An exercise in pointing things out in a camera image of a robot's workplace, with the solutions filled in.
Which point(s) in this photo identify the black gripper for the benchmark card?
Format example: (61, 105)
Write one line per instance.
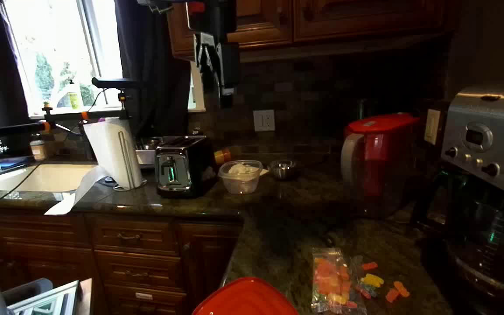
(215, 56)

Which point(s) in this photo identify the black chrome toaster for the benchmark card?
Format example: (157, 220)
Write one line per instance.
(183, 166)

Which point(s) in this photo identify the wooden upper cabinet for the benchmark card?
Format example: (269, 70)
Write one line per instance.
(267, 24)

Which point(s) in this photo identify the white paper towel roll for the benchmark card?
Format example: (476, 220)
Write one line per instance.
(113, 149)

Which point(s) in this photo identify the clear plastic food container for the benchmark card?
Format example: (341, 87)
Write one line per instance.
(241, 175)

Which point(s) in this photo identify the small shiny metal bowl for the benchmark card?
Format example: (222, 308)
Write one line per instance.
(283, 168)

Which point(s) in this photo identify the kitchen sink faucet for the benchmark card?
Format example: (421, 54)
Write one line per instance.
(52, 126)

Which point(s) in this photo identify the red water filter pitcher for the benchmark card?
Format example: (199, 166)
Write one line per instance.
(376, 159)

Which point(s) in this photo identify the wooden drawer cabinet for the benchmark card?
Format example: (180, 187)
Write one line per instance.
(140, 264)

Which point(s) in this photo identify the red plastic lid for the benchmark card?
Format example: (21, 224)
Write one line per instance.
(245, 296)

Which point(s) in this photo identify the bag of colourful candy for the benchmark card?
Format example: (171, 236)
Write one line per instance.
(332, 289)

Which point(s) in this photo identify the yellow candy piece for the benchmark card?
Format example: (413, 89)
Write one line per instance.
(371, 280)

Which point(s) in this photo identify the silver black coffee maker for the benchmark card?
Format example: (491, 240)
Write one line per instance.
(462, 206)

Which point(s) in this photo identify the orange candy piece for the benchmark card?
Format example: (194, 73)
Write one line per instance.
(395, 290)

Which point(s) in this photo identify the white wall outlet plate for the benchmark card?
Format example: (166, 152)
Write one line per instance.
(262, 119)

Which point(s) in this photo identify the white light switch plate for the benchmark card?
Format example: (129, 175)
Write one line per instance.
(430, 124)

